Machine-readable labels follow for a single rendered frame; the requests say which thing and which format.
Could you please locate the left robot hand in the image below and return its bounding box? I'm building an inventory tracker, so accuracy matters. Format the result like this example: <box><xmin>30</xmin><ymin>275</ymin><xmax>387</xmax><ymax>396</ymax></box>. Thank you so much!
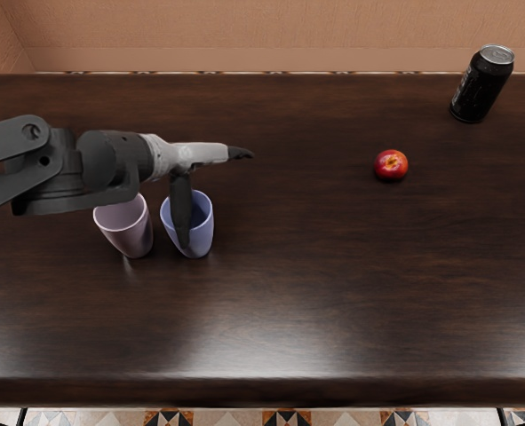
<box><xmin>139</xmin><ymin>132</ymin><xmax>255</xmax><ymax>249</ymax></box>

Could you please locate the pale blue cup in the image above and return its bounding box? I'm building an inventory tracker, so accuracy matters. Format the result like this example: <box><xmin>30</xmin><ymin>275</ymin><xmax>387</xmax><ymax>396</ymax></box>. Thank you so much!
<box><xmin>159</xmin><ymin>189</ymin><xmax>215</xmax><ymax>259</ymax></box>

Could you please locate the pale pink cup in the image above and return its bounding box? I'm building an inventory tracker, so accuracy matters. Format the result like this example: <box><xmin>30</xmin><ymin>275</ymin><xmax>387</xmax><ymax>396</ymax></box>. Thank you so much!
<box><xmin>92</xmin><ymin>192</ymin><xmax>155</xmax><ymax>260</ymax></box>

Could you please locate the red apple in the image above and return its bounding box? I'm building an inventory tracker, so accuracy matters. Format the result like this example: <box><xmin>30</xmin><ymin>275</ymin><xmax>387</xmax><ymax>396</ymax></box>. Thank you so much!
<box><xmin>373</xmin><ymin>148</ymin><xmax>410</xmax><ymax>182</ymax></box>

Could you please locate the black drink can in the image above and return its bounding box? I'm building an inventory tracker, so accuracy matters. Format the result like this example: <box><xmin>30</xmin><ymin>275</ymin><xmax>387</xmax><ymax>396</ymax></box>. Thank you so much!
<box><xmin>449</xmin><ymin>43</ymin><xmax>516</xmax><ymax>124</ymax></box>

